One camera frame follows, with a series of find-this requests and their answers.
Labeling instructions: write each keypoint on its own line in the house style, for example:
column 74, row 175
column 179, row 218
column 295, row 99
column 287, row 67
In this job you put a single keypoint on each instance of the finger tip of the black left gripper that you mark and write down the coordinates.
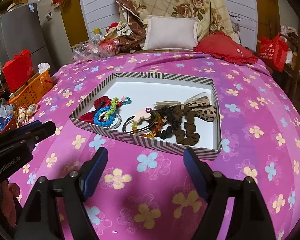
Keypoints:
column 37, row 131

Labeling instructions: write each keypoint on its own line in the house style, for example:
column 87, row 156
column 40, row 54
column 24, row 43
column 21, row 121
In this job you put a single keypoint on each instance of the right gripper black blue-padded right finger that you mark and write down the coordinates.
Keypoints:
column 250, row 216

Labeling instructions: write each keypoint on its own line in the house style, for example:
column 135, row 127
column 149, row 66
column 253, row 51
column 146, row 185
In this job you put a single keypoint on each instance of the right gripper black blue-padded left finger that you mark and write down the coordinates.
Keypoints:
column 40, row 219

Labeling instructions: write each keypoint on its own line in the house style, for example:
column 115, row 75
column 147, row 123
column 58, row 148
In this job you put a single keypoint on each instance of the person's left hand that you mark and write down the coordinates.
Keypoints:
column 9, row 191

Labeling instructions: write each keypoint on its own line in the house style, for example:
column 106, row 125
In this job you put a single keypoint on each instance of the small figurine ornaments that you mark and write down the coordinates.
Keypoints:
column 24, row 114

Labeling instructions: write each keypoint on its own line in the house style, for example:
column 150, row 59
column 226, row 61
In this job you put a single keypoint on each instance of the orange plastic basket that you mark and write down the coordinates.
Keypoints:
column 32, row 93

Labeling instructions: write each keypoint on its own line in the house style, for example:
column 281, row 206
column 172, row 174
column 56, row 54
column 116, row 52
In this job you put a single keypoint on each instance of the red paper bag left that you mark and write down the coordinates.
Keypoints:
column 18, row 70

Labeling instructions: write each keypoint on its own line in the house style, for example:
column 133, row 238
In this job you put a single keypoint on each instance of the white tissue in basket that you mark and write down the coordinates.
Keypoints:
column 42, row 67

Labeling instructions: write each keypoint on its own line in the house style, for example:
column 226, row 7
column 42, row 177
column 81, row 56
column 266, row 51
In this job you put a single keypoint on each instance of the red satin bow clip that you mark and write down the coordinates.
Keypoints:
column 98, row 104

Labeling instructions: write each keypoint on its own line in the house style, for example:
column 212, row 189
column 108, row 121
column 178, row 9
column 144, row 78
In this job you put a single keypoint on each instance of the clear plastic bag with items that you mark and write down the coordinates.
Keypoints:
column 96, row 48

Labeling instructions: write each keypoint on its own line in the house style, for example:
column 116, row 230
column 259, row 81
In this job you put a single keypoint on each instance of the grey refrigerator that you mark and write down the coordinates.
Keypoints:
column 20, row 30

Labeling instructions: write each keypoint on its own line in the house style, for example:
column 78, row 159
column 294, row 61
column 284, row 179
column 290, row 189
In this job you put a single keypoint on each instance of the striped white shallow box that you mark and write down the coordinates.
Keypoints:
column 145, row 89

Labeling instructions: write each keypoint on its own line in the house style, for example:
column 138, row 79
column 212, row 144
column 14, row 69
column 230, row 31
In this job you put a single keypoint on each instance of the white small pillow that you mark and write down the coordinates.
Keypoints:
column 171, row 33

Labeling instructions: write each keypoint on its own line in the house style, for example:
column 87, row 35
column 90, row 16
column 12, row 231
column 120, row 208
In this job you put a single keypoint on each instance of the red shopping bag right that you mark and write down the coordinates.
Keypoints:
column 273, row 52

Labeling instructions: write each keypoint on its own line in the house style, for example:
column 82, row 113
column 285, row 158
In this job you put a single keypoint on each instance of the red ruffled cushion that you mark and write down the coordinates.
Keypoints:
column 223, row 47

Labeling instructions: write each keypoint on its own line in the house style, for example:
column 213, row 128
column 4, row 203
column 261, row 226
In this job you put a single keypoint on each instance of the beige floral quilt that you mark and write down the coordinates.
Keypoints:
column 212, row 16

